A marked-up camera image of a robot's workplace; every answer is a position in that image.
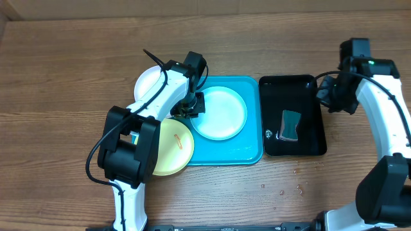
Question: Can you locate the light blue round plate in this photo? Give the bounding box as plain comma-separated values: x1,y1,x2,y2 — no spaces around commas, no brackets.
190,86,247,141

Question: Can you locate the yellow-green round plate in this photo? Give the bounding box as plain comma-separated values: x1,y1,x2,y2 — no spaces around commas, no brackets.
153,119,195,176

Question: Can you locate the green dish sponge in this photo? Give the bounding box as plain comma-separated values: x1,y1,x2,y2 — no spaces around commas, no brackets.
279,110,301,142

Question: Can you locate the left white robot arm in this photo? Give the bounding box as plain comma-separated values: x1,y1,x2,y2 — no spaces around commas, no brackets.
90,57,208,230

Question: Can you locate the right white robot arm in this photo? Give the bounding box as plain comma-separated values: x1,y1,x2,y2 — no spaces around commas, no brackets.
317,57,410,230

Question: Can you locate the black plastic water tray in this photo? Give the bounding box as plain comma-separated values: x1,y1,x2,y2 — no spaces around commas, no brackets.
259,74,327,157

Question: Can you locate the teal plastic tray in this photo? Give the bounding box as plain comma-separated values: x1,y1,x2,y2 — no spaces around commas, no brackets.
178,76,263,166

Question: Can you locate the white round plate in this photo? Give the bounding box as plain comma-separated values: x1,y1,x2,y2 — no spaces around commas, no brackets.
127,65,174,121

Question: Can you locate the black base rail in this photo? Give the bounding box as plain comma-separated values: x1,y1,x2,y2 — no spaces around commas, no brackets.
143,221,323,231

